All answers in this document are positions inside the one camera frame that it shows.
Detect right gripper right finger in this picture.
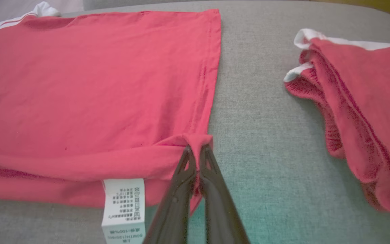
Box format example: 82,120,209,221
198,144,251,244

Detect large grey sofa seat cushion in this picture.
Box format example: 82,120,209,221
0,0,390,244

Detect red shirt with white collar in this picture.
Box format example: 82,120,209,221
0,1,222,244

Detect red shorts with white trim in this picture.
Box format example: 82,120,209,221
284,28,390,216

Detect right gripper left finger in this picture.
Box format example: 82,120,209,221
143,145,199,244

